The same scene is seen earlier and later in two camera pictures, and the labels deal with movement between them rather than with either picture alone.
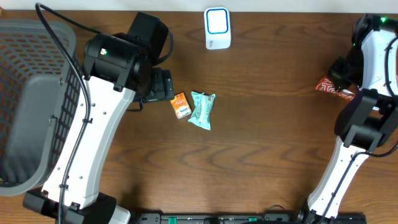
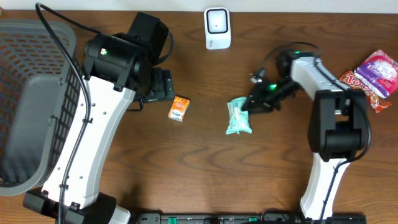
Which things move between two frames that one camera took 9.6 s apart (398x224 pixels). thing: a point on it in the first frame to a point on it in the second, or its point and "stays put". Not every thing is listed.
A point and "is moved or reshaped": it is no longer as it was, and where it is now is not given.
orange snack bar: (324, 84) is moved or reshaped
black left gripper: (166, 88) stays put
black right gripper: (340, 81) to (259, 101)
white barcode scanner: (217, 27) stays put
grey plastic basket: (38, 88) stays put
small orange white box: (181, 106) is moved or reshaped
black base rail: (252, 218) stays put
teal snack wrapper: (203, 105) to (239, 119)
